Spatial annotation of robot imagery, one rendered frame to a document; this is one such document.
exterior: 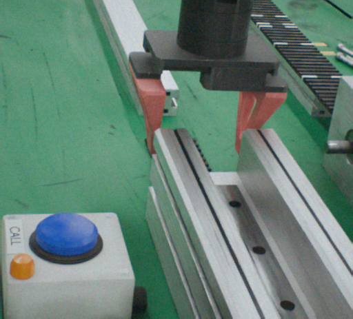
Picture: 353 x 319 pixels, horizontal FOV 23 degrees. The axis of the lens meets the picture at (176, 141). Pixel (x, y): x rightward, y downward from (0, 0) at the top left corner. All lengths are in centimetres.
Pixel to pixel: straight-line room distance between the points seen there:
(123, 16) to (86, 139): 29
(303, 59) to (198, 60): 35
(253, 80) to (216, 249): 20
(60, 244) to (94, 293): 4
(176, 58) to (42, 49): 39
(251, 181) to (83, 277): 19
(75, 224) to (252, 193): 17
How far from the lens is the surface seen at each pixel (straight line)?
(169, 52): 69
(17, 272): 54
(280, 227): 62
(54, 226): 57
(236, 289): 51
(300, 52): 104
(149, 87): 69
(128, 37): 102
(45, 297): 55
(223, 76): 69
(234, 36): 69
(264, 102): 71
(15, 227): 59
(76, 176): 77
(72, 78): 97
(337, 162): 82
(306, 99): 96
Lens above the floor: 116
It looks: 27 degrees down
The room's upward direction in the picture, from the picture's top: 7 degrees clockwise
